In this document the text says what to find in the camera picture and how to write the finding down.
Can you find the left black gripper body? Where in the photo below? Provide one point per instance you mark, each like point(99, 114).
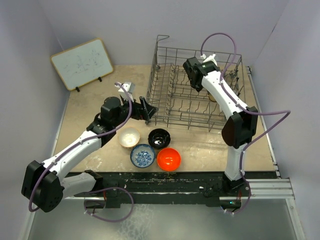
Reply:
point(136, 113)

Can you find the black glossy bowl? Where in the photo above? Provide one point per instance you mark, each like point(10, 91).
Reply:
point(159, 138)

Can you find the grey wire dish rack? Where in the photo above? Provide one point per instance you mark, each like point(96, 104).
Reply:
point(170, 91)

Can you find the brown rimmed cream bowl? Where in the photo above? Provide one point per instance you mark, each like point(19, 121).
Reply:
point(211, 98)

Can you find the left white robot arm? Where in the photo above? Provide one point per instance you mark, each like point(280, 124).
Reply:
point(46, 183)

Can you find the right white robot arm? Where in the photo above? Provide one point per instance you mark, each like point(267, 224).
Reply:
point(240, 126)

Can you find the beige white bowl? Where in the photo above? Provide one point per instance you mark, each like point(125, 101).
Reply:
point(128, 137)

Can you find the blue white patterned bowl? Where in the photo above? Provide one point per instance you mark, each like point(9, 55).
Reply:
point(142, 156)

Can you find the orange bowl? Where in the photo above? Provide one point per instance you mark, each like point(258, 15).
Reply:
point(169, 159)

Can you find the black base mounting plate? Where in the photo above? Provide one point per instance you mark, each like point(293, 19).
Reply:
point(208, 188)

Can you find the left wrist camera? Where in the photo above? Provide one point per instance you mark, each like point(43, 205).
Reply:
point(126, 90)

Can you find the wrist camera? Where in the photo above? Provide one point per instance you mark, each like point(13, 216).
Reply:
point(211, 58)
point(126, 90)

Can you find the small whiteboard with wood frame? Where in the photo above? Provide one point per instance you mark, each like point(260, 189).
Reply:
point(82, 64)

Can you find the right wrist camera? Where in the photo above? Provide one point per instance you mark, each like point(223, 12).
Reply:
point(211, 58)

